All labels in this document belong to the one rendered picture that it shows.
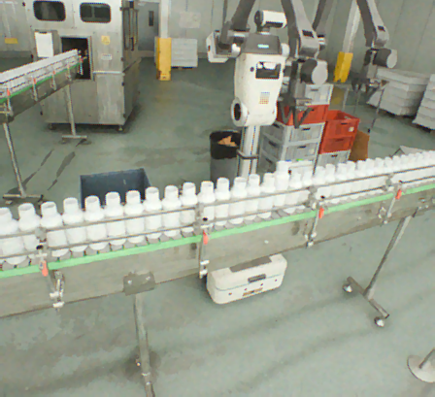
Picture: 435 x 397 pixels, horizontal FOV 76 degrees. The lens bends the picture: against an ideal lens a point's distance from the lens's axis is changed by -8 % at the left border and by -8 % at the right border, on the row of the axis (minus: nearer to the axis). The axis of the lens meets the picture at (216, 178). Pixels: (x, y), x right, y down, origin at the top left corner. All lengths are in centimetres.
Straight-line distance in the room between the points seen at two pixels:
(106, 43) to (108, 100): 78
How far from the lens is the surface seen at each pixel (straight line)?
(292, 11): 104
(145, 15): 1294
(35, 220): 93
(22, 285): 103
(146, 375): 164
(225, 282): 190
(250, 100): 159
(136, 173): 152
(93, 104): 466
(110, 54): 445
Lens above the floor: 164
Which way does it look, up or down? 29 degrees down
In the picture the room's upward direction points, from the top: 5 degrees clockwise
